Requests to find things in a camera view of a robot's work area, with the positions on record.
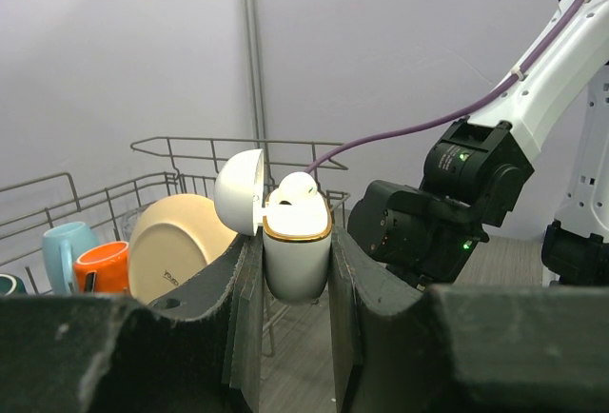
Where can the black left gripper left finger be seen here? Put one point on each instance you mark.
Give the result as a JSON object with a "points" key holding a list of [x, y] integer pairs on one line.
{"points": [[196, 349]]}

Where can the white earbud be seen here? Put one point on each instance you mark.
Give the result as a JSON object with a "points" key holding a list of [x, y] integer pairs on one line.
{"points": [[296, 187]]}

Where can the white earbud charging case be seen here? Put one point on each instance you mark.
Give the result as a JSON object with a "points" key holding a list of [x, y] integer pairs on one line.
{"points": [[296, 238]]}

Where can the light blue cup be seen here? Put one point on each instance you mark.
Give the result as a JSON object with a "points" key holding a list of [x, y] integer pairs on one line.
{"points": [[62, 246]]}

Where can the beige oval plate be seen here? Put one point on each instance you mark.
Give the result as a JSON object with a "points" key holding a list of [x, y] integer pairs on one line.
{"points": [[172, 241]]}

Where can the orange mug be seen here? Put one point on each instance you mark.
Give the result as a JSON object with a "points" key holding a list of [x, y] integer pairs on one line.
{"points": [[109, 263]]}

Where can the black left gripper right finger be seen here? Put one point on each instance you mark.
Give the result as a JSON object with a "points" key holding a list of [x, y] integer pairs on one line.
{"points": [[459, 348]]}

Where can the dark green mug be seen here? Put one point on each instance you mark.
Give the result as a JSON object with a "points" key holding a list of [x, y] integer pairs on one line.
{"points": [[11, 285]]}

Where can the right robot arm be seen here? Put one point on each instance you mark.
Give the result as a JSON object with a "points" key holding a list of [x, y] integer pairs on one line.
{"points": [[474, 175]]}

